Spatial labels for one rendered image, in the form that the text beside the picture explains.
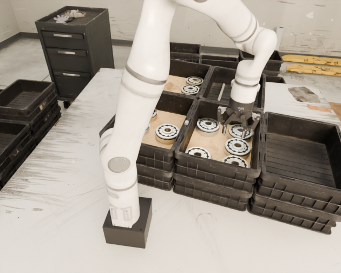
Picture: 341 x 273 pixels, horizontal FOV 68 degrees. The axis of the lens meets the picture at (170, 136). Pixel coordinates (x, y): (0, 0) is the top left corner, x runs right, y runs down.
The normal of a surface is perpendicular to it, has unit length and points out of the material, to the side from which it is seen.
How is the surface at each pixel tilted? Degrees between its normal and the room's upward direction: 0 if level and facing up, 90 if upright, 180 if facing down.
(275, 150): 0
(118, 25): 90
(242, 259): 0
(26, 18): 90
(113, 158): 83
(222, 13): 109
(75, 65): 90
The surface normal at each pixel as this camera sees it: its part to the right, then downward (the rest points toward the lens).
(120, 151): 0.14, 0.54
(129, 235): -0.13, 0.62
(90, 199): 0.04, -0.78
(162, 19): 0.63, 0.26
